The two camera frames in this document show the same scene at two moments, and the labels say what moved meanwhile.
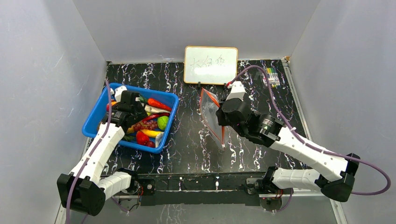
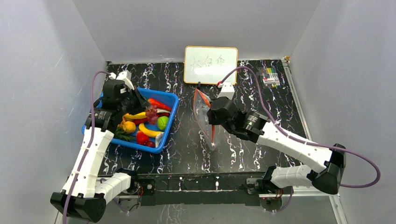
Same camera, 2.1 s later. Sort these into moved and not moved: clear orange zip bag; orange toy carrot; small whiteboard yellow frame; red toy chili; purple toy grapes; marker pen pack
Moved: purple toy grapes; clear orange zip bag
Not moved: small whiteboard yellow frame; red toy chili; orange toy carrot; marker pen pack
